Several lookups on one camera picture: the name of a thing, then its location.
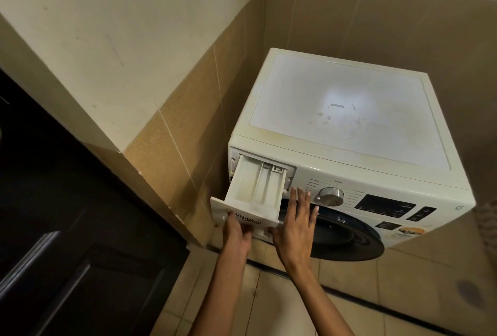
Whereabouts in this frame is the person's right forearm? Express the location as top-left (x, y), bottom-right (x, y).
top-left (289, 266), bottom-right (356, 336)

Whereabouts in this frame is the person's left forearm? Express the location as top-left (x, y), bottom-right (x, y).
top-left (188, 252), bottom-right (249, 336)

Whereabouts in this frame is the silver control knob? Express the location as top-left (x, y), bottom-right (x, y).
top-left (314, 187), bottom-right (345, 207)

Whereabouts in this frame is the white detergent drawer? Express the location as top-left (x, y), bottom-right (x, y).
top-left (210, 154), bottom-right (289, 243)

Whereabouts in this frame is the person's right hand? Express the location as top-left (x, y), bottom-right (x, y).
top-left (268, 186), bottom-right (320, 274)

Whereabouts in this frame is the white washing machine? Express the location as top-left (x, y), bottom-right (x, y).
top-left (227, 47), bottom-right (477, 262)

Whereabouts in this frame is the black display panel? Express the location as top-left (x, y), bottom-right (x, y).
top-left (354, 194), bottom-right (417, 220)

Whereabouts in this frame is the person's left hand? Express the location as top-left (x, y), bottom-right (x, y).
top-left (222, 210), bottom-right (255, 261)

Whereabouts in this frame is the round metal floor drain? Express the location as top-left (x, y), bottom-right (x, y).
top-left (456, 279), bottom-right (486, 311)

